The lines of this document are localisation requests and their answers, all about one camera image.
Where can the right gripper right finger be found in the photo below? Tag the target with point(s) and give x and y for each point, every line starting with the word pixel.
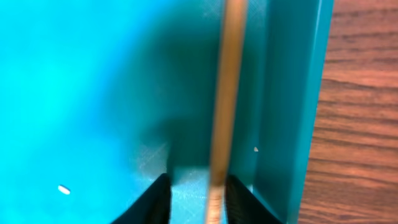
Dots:
pixel 242 207

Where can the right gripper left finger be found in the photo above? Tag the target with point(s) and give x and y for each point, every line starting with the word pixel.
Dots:
pixel 152 207

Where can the wooden chopstick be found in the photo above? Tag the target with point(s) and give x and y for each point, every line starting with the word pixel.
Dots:
pixel 229 67

